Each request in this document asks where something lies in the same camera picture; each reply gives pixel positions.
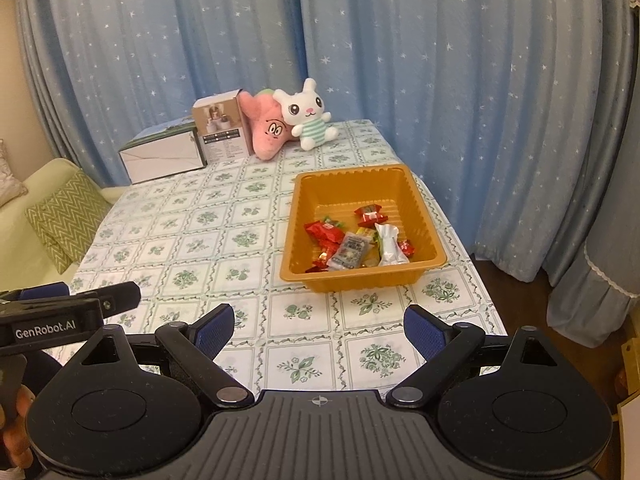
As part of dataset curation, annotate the beige patterned pillow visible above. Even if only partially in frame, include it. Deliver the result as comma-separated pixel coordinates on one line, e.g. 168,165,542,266
0,140,28,208

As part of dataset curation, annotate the white cardboard box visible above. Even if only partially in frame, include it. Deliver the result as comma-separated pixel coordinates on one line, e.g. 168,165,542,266
118,117,208,185

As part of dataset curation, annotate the blue star curtain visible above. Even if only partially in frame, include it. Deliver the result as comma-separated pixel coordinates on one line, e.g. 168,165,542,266
15,0,311,186
295,0,640,281

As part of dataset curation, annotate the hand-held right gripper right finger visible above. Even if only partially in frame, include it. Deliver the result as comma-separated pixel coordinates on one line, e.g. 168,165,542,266
386,304,566,408

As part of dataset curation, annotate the blue lace-trimmed cover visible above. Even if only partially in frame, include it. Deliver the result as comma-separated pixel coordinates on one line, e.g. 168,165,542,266
547,240,640,348

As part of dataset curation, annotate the large red snack packet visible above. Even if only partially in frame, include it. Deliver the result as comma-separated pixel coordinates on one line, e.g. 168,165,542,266
304,221,342,245

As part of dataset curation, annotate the white snack packet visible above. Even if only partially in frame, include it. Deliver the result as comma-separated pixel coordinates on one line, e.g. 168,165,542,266
375,223,410,266

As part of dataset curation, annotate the beige product box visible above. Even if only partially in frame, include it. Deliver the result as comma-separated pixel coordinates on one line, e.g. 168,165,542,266
192,89,253,165

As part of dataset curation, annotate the red foil snack packet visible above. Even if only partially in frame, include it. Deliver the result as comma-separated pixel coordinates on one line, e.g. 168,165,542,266
312,241,343,273

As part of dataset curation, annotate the green zigzag pillow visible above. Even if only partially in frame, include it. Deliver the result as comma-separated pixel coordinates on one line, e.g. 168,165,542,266
25,169,113,275

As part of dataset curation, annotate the white bunny plush toy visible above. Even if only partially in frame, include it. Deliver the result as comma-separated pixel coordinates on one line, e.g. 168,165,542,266
272,78,342,151

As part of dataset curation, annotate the orange plastic tray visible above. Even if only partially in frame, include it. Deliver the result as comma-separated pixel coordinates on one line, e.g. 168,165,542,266
279,164,448,295

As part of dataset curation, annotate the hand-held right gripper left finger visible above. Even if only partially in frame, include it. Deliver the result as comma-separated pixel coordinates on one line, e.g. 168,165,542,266
75,304,253,408

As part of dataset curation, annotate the pink plush toy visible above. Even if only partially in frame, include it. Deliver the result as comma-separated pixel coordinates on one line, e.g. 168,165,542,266
237,89,296,162

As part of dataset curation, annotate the dark grey snack packet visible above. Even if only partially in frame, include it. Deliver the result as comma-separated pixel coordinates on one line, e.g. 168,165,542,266
327,232,371,268

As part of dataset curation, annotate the person's left hand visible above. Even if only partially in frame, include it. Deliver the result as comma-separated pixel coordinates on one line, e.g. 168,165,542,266
0,387,36,470

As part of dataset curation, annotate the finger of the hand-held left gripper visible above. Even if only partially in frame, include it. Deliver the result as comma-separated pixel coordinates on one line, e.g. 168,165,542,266
70,281,142,320
17,282,72,301

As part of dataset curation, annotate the floral checked tablecloth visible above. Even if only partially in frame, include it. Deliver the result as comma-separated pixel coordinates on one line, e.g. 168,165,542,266
70,120,511,393

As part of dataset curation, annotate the light green sofa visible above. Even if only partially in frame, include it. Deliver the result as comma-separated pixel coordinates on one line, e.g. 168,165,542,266
0,157,126,293

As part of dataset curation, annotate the red bow-shaped candy packet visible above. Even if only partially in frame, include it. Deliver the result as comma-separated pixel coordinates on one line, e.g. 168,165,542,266
354,203,389,227

